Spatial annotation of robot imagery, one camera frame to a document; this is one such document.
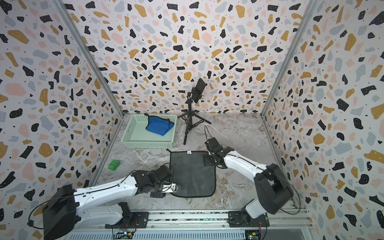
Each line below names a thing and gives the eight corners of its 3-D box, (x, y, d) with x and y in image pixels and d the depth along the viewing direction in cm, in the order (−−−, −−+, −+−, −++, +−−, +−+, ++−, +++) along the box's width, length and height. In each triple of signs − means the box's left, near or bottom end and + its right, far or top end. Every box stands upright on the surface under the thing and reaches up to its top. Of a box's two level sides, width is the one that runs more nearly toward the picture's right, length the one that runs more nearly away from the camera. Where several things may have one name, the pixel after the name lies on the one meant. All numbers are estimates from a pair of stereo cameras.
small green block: (110, 169, 93) (107, 166, 90) (115, 162, 97) (112, 158, 93) (115, 171, 93) (112, 168, 89) (121, 163, 96) (118, 160, 93)
